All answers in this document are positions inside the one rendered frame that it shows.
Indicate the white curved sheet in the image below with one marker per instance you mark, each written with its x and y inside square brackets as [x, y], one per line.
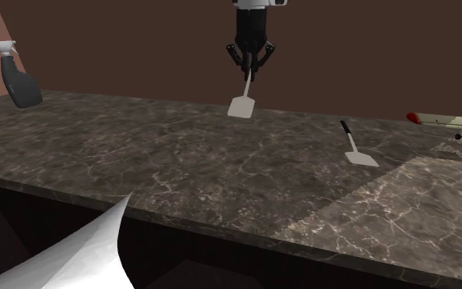
[82, 256]

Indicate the red and cream toy airplane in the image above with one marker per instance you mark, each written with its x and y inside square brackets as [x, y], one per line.
[448, 121]

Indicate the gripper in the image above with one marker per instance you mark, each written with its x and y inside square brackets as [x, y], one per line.
[251, 28]

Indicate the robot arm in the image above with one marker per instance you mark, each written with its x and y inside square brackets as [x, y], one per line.
[254, 3]

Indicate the dark grey spray bottle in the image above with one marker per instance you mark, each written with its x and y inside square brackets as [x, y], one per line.
[20, 87]

